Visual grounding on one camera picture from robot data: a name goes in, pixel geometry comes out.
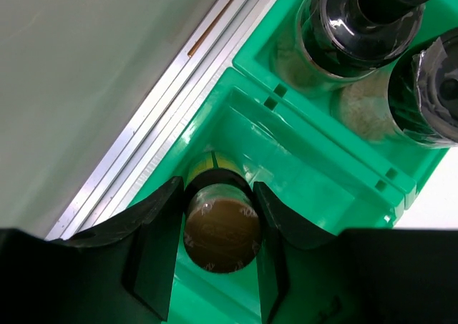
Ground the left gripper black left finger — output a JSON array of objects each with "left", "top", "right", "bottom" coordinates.
[{"left": 1, "top": 177, "right": 184, "bottom": 323}]

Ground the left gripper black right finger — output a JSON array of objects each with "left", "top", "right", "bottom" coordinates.
[{"left": 253, "top": 182, "right": 457, "bottom": 323}]

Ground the small yellow bottle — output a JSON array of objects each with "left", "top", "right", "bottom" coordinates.
[{"left": 183, "top": 150, "right": 262, "bottom": 273}]

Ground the tall black cap spice jar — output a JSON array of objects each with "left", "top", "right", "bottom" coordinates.
[{"left": 331, "top": 26, "right": 458, "bottom": 149}]

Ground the aluminium rail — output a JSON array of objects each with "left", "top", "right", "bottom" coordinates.
[{"left": 46, "top": 0, "right": 276, "bottom": 240}]

